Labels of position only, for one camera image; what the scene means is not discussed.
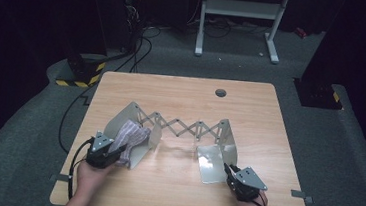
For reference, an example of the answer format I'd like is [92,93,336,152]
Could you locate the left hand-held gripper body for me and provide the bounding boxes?
[84,129,126,171]

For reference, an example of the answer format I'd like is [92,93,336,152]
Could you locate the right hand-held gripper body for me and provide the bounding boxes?
[224,164,271,205]

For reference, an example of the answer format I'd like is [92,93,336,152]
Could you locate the striped purple-white cloth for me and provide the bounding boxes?
[106,117,153,171]

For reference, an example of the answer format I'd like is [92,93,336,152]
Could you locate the expandable grey metal bookend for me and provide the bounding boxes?
[98,98,244,188]

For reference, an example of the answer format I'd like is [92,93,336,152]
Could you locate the person's left hand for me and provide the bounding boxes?
[73,161,116,203]

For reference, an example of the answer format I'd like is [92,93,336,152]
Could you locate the grey tape strip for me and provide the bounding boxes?
[51,172,72,184]
[289,189,315,205]

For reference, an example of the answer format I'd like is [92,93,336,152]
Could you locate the black-yellow striped stand base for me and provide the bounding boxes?
[54,51,108,90]

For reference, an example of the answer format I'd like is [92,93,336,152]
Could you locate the grey round table grommet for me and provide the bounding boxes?
[214,88,228,99]

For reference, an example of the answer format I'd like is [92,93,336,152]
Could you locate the black stand base yellow mark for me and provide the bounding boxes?
[290,77,346,111]

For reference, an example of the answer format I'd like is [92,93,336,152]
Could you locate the black equipment rack red light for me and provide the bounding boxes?
[118,0,148,55]

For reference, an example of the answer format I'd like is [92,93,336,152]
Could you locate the small red floor object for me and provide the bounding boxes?
[293,26,308,40]

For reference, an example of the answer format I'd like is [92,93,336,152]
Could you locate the white metal stand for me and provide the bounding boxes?
[193,0,291,66]

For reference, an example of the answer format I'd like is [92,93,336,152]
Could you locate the long black floor cable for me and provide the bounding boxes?
[56,77,99,157]

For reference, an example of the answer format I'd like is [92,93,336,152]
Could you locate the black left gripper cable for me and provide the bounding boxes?
[66,135,97,203]

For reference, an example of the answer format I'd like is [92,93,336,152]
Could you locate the looped black floor cables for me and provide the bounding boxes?
[112,23,163,77]

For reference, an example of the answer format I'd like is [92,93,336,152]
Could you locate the black cables under stand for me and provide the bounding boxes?
[186,14,272,43]

